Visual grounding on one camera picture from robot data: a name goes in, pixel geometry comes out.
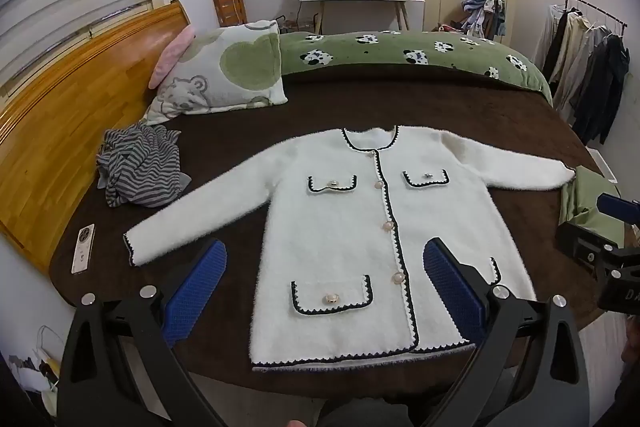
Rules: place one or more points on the white desk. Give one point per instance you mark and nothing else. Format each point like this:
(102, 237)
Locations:
(360, 0)

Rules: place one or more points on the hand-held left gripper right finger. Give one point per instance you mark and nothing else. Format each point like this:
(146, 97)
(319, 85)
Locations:
(452, 292)

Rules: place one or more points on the pile of clothes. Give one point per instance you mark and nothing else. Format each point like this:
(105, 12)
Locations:
(484, 12)

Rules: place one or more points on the light green cloth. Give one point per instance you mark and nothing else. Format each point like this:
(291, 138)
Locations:
(585, 202)

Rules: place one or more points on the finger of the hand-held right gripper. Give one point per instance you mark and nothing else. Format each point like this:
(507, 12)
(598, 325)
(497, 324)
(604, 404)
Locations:
(617, 207)
(580, 239)

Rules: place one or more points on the white remote control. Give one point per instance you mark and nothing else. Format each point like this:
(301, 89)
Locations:
(82, 249)

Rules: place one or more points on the row of hanging clothes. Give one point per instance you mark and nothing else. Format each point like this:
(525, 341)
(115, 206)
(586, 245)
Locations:
(585, 67)

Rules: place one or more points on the pink pillow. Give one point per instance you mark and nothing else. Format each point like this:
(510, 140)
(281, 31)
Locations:
(170, 52)

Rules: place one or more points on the wooden headboard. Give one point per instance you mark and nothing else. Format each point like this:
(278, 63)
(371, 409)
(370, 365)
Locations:
(65, 107)

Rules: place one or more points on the wooden chair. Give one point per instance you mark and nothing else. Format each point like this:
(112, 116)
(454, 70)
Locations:
(231, 7)

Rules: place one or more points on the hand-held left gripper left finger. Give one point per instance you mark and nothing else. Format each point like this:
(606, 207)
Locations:
(197, 292)

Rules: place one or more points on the white green bear pillow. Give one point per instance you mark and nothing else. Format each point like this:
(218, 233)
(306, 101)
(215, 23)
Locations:
(240, 67)

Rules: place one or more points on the white fuzzy cardigan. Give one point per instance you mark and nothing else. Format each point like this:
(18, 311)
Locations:
(345, 227)

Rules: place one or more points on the black clothes rack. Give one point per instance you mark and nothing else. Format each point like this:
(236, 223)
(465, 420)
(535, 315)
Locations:
(595, 7)

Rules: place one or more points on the green panda print blanket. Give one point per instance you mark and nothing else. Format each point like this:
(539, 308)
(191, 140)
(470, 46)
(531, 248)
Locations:
(380, 54)

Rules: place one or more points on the grey striped cloth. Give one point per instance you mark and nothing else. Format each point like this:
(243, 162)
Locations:
(145, 167)

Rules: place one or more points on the clutter beside bed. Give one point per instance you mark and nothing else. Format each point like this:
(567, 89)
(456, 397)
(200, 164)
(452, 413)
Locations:
(40, 367)

